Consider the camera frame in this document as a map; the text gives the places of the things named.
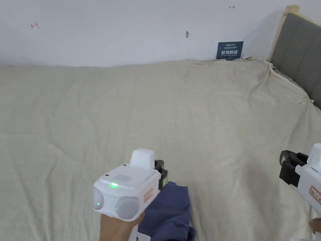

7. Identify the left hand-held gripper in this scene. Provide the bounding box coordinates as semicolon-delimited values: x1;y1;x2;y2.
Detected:
93;148;168;241

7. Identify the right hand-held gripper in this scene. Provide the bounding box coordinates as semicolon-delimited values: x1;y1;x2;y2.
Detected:
279;143;321;241

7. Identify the dark blue shirt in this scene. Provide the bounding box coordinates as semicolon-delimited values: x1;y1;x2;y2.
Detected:
137;181;197;241

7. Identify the person's left hand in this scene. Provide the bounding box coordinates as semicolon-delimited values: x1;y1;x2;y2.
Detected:
100;212;146;241

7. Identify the person's right hand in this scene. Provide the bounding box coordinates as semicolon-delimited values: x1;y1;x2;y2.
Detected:
308;217;321;236

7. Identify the bed with beige sheet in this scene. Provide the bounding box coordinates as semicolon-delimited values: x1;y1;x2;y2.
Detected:
0;56;321;241

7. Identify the grey padded headboard, wooden frame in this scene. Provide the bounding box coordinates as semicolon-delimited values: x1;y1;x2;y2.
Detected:
268;5;321;111

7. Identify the dark blue wall sign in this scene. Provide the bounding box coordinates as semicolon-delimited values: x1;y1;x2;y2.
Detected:
216;41;244;60

